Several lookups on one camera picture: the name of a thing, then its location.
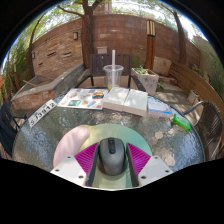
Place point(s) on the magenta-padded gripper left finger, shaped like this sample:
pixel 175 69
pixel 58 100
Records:
pixel 85 160

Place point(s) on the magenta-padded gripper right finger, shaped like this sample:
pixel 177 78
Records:
pixel 140 160

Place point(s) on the grey computer mouse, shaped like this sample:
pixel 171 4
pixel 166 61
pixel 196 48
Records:
pixel 112 156

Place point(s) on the green mouse pad, pink rest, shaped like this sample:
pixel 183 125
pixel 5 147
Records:
pixel 71 140

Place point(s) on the small white-blue booklet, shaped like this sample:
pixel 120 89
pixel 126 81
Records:
pixel 159 108

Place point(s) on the green packet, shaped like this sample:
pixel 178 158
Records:
pixel 181 122

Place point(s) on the white book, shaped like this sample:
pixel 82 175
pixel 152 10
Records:
pixel 115 98
pixel 136 101

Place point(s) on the white licence plate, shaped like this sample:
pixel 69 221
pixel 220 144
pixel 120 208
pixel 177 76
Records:
pixel 41 113

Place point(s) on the dark wicker chair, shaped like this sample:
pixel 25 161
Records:
pixel 211 125

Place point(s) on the clear plastic cup with straw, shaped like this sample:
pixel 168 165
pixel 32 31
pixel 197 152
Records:
pixel 113 75

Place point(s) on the curved wooden bench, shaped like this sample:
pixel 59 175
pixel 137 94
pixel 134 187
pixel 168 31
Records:
pixel 196 83

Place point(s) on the dark wooden slatted chair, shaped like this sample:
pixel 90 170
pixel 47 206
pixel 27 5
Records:
pixel 98 65

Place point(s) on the tree with forked trunk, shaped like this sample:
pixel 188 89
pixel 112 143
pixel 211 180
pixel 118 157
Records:
pixel 87 40

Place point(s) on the slim leaning tree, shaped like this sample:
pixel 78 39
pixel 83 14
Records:
pixel 181 40

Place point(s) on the wooden lamp post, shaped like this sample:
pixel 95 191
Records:
pixel 150 46

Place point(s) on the black wall lamp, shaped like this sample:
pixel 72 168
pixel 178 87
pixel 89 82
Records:
pixel 75 35
pixel 33 55

